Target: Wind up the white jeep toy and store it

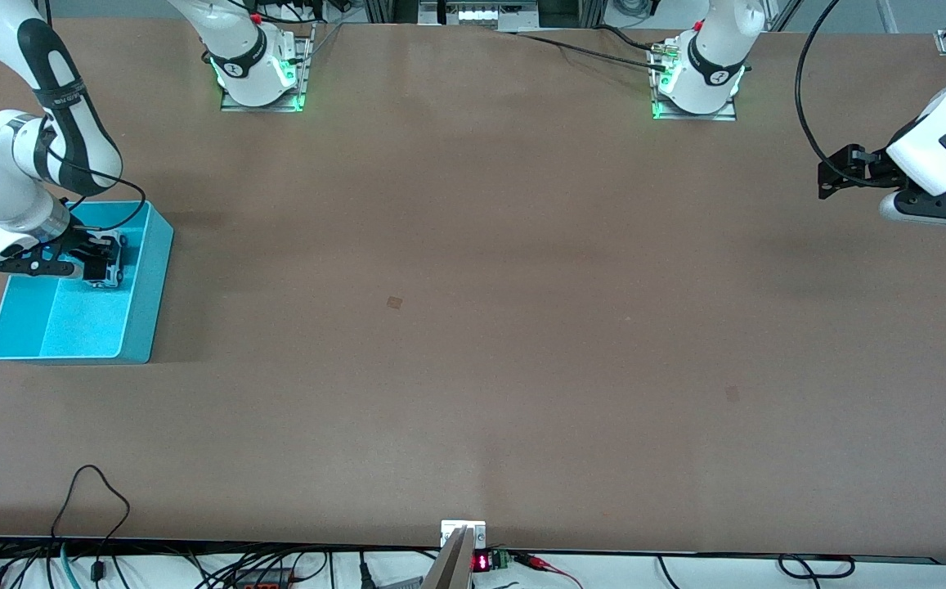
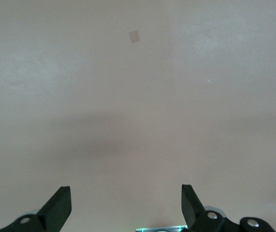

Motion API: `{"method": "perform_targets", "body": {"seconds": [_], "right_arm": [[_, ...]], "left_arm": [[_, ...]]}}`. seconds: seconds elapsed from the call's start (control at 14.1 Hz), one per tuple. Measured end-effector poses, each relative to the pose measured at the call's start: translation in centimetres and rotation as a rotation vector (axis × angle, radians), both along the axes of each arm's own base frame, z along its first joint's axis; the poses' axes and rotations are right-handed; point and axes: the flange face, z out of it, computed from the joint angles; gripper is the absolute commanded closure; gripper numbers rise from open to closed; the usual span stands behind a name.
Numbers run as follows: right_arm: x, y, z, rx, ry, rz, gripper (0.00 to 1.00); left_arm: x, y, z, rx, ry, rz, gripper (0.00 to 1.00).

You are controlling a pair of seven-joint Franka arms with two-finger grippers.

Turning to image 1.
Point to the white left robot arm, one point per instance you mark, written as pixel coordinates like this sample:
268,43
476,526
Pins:
710,49

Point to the grey power strip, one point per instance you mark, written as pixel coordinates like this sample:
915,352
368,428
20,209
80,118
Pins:
260,582

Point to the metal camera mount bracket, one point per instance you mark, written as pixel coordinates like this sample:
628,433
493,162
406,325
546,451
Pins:
456,564

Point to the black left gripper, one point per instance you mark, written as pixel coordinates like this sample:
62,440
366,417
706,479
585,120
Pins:
872,169

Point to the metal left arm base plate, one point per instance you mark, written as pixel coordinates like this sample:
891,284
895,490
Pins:
726,115

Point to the teal plastic bin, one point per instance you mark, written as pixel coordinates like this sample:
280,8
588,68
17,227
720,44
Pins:
88,327

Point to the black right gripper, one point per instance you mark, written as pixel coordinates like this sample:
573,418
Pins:
80,240

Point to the red black clip lead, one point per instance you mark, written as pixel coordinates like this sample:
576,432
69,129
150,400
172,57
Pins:
534,560

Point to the control box with lit panel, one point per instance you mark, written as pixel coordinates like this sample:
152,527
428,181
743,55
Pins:
481,15

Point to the red LED display module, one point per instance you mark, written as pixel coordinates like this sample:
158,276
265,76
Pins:
482,563

